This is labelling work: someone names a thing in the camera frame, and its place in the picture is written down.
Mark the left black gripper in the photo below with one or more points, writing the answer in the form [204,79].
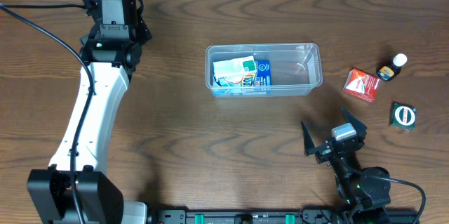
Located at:
[144,30]

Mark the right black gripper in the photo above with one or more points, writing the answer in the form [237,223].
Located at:
[332,147]

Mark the red white medicine box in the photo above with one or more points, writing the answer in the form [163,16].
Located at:
[361,85]

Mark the blue fever patch box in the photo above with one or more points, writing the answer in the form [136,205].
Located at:
[255,81]

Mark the white blue medicine box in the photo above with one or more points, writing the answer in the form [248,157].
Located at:
[237,67]

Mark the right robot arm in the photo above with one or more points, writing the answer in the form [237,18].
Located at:
[365,190]

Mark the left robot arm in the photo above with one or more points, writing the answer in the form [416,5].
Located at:
[75,187]

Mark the clear plastic container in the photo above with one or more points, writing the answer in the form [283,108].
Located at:
[295,67]

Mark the dark green square box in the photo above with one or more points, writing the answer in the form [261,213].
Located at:
[403,116]

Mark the dark bottle white cap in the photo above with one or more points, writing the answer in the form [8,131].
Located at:
[390,71]

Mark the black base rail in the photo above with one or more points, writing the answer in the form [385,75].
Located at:
[302,216]

